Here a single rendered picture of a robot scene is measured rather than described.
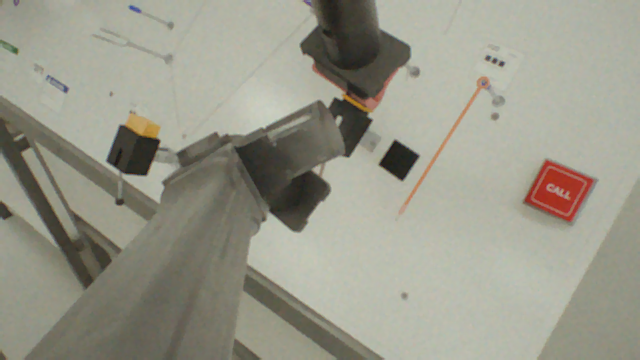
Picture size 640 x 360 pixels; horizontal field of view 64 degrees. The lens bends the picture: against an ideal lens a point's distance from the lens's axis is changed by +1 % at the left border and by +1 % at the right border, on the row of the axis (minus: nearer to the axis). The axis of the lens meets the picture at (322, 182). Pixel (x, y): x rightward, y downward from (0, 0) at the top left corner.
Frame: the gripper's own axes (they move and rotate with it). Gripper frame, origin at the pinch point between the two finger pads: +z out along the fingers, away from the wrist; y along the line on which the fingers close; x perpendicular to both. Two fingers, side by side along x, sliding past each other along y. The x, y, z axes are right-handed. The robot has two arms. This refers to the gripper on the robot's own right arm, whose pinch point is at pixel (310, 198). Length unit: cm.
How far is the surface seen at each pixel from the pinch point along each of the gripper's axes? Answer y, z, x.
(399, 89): -0.6, 0.9, -18.2
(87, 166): 43.2, 8.5, 21.8
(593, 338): -51, 127, -8
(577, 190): -24.9, -2.6, -18.2
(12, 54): 75, 7, 16
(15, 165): 85, 30, 44
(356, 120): -2.0, -7.0, -11.1
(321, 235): -2.6, 4.7, 3.6
